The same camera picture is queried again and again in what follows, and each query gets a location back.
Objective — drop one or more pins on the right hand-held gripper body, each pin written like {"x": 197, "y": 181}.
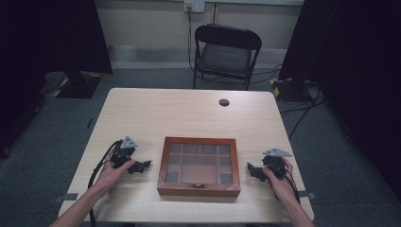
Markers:
{"x": 275, "y": 164}

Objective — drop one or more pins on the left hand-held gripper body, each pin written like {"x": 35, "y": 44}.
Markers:
{"x": 121, "y": 156}

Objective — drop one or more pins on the wooden box with glass lid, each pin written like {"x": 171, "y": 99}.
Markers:
{"x": 199, "y": 187}

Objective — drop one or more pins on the person's left hand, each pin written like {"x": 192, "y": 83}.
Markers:
{"x": 108, "y": 176}

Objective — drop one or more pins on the person's right hand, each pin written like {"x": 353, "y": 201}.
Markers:
{"x": 283, "y": 189}

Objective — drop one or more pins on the grey tape strip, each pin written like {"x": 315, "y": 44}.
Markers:
{"x": 67, "y": 197}
{"x": 307, "y": 195}

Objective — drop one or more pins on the black stand base striped tape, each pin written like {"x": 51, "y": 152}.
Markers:
{"x": 288, "y": 90}
{"x": 78, "y": 86}

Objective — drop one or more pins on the black folding chair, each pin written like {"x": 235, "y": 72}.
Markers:
{"x": 225, "y": 58}

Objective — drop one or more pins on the white wall socket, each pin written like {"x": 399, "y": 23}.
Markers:
{"x": 194, "y": 5}

